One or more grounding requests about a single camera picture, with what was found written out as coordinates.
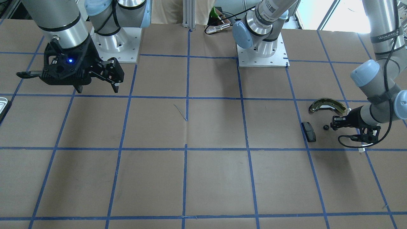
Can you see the brass brake shoe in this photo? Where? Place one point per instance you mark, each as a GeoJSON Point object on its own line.
{"type": "Point", "coordinates": [327, 104]}

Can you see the person in beige shirt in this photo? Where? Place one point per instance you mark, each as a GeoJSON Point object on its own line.
{"type": "Point", "coordinates": [171, 11]}

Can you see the dark grey brake pad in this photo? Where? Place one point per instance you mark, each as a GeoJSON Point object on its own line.
{"type": "Point", "coordinates": [309, 131]}

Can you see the aluminium frame post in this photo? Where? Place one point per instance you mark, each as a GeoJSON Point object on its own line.
{"type": "Point", "coordinates": [189, 14]}

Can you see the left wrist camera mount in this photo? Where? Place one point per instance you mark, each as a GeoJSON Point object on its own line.
{"type": "Point", "coordinates": [369, 134]}

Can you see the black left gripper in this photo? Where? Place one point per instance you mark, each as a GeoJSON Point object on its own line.
{"type": "Point", "coordinates": [355, 116]}

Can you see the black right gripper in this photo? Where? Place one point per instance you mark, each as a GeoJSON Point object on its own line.
{"type": "Point", "coordinates": [91, 57]}

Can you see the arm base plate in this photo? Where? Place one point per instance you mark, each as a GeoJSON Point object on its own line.
{"type": "Point", "coordinates": [264, 54]}
{"type": "Point", "coordinates": [120, 52]}

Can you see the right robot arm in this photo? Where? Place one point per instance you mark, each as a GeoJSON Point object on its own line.
{"type": "Point", "coordinates": [62, 18]}

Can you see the silver cylindrical connector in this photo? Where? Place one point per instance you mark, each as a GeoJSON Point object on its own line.
{"type": "Point", "coordinates": [217, 29]}

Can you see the white curved plastic clamp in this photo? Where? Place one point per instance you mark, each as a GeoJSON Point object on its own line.
{"type": "Point", "coordinates": [362, 148]}

